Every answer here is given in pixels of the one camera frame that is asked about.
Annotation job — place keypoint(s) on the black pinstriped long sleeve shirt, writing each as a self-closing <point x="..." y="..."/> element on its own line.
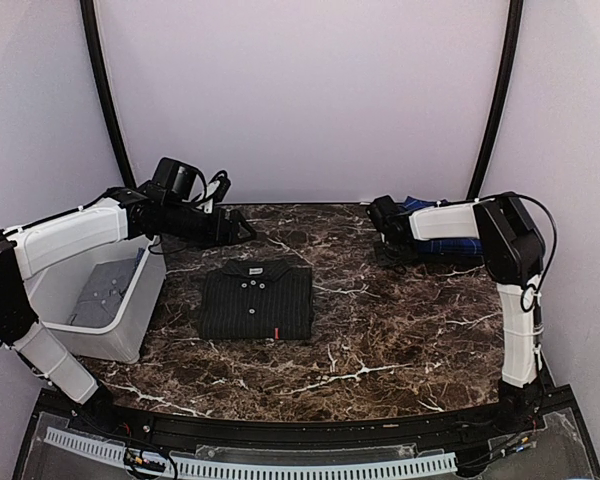
<point x="244" y="300"/>

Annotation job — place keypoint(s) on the blue patterned shirt in bin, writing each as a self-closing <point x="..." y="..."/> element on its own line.
<point x="139" y="256"/>

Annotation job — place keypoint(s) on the white slotted cable duct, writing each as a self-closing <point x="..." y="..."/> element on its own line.
<point x="213" y="462"/>

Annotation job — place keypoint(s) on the right black frame post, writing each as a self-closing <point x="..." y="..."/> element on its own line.
<point x="505" y="68"/>

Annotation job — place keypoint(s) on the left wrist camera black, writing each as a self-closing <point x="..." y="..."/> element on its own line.
<point x="175" y="182"/>

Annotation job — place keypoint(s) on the grey button shirt in bin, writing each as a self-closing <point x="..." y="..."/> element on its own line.
<point x="102" y="295"/>

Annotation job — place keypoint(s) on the left black frame post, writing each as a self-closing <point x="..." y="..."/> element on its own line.
<point x="104" y="92"/>

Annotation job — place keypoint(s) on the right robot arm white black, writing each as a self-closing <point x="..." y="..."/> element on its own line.
<point x="497" y="230"/>

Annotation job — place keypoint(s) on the white plastic bin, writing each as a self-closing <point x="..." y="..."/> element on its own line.
<point x="54" y="291"/>

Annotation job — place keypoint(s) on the black frame post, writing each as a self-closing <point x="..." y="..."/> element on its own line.
<point x="505" y="68"/>
<point x="104" y="92"/>

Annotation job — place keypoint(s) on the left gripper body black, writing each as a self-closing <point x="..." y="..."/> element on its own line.
<point x="179" y="224"/>

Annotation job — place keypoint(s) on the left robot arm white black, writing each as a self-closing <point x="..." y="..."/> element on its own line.
<point x="119" y="214"/>

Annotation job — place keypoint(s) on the blue plaid shirt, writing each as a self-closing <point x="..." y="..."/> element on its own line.
<point x="463" y="247"/>

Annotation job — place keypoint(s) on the black front rail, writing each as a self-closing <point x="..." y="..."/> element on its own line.
<point x="432" y="430"/>

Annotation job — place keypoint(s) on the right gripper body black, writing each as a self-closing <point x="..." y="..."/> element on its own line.
<point x="396" y="255"/>

